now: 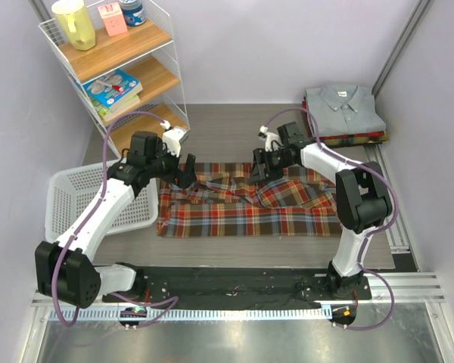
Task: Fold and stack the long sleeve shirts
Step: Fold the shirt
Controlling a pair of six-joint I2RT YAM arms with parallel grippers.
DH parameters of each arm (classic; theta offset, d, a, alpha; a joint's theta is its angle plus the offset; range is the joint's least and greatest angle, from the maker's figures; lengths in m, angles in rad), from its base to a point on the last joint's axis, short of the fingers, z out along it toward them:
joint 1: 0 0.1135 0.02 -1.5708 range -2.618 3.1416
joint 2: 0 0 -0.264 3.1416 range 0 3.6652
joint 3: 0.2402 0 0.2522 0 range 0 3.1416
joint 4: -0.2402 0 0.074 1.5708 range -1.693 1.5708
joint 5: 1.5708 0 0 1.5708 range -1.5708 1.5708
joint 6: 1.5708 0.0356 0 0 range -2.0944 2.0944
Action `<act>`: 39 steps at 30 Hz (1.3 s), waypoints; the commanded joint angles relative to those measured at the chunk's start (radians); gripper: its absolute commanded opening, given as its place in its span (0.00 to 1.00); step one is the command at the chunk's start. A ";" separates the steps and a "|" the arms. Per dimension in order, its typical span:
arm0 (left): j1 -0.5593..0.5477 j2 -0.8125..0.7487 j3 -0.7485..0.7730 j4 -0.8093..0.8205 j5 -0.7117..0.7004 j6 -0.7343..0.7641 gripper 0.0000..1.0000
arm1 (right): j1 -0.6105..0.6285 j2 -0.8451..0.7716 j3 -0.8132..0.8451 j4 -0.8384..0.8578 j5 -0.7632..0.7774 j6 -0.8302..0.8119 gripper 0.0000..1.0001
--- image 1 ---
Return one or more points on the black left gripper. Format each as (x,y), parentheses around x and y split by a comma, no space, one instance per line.
(182,178)

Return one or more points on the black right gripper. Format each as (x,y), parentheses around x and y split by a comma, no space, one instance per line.
(261,156)

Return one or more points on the brown red plaid shirt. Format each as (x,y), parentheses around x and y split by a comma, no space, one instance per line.
(222,203)

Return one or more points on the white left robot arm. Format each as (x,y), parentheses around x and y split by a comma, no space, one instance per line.
(64,268)

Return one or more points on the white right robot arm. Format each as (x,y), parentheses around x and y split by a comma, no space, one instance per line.
(362,198)

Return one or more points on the folded grey shirt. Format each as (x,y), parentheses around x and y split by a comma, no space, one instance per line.
(344,109)

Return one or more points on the green book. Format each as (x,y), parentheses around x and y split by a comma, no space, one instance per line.
(109,113)

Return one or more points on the blue book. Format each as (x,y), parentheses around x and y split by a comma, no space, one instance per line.
(113,87)

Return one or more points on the white plastic basket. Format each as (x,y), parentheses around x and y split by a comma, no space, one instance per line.
(71,191)

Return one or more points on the blue white jar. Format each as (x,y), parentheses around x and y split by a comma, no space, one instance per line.
(133,12)

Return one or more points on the pink box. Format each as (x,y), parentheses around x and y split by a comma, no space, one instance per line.
(113,19)

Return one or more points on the yellow pitcher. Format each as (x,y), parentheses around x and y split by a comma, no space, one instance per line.
(74,19)

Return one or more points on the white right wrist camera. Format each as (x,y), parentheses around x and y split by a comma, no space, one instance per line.
(271,140)

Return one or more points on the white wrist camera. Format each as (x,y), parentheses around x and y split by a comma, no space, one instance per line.
(172,137)
(271,140)

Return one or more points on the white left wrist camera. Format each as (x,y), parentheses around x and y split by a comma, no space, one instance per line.
(172,137)

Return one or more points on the white wire wooden shelf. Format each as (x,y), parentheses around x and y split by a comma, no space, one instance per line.
(147,52)

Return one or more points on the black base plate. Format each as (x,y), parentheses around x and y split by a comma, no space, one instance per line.
(204,288)

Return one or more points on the white slotted cable duct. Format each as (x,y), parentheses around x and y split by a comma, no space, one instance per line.
(136,313)

